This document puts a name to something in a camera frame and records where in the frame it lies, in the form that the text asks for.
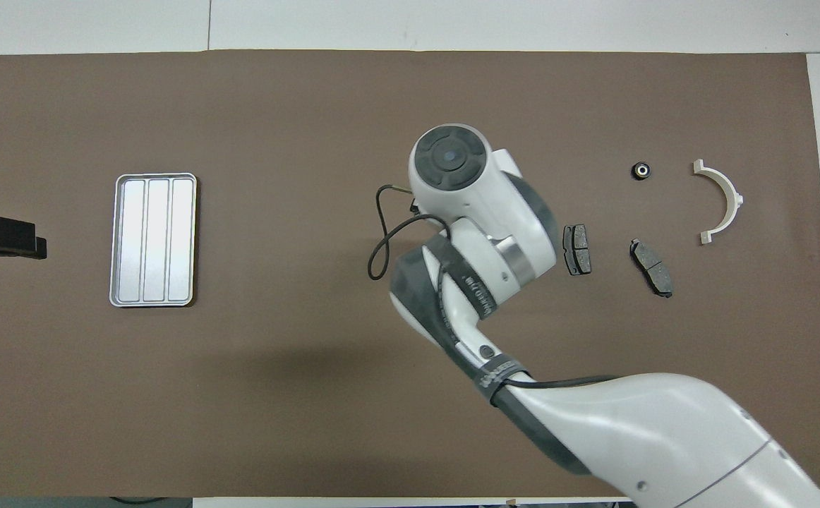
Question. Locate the large black bearing gear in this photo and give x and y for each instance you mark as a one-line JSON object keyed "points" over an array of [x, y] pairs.
{"points": [[641, 171]]}

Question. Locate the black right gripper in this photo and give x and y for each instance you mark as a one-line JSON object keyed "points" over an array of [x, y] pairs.
{"points": [[415, 205]]}

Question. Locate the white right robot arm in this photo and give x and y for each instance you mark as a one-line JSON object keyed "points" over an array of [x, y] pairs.
{"points": [[473, 197]]}

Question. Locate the rectangular dark brake pad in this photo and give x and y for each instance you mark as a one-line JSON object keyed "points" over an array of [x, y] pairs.
{"points": [[578, 250]]}

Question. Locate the curved dark brake pad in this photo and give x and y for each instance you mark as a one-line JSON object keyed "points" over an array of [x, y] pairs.
{"points": [[651, 268]]}

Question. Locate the silver metal tray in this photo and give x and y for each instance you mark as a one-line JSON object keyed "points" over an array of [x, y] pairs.
{"points": [[156, 247]]}

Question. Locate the brown table mat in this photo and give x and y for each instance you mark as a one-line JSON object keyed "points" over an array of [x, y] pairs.
{"points": [[240, 395]]}

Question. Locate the white semicircular plastic bracket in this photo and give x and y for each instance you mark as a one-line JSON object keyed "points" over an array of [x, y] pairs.
{"points": [[734, 204]]}

